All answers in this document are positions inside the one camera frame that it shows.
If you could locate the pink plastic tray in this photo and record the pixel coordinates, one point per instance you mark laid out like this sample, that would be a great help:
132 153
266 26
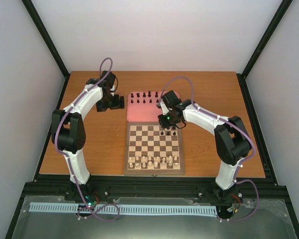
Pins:
143 112

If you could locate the black front frame rail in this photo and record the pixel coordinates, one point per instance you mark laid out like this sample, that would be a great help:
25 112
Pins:
107 188

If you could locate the black right frame post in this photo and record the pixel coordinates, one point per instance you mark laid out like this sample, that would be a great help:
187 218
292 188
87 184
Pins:
276 19

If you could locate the black left frame post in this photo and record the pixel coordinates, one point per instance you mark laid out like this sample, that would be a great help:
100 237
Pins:
34 15

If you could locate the light blue cable duct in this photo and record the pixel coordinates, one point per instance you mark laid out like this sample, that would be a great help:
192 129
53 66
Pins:
128 210

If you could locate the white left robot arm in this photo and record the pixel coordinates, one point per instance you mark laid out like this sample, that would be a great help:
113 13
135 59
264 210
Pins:
67 126

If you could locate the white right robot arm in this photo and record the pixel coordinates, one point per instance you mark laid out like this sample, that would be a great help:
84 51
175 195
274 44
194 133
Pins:
233 143

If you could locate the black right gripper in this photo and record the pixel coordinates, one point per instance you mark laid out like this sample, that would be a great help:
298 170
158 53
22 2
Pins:
163 123

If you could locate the wooden chess board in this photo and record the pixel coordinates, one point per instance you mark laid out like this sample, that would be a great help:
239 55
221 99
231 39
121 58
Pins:
144 139

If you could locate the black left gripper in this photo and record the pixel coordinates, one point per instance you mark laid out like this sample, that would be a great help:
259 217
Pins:
116 105

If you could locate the black frame post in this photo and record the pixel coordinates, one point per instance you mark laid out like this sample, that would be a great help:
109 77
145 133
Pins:
34 15
276 19

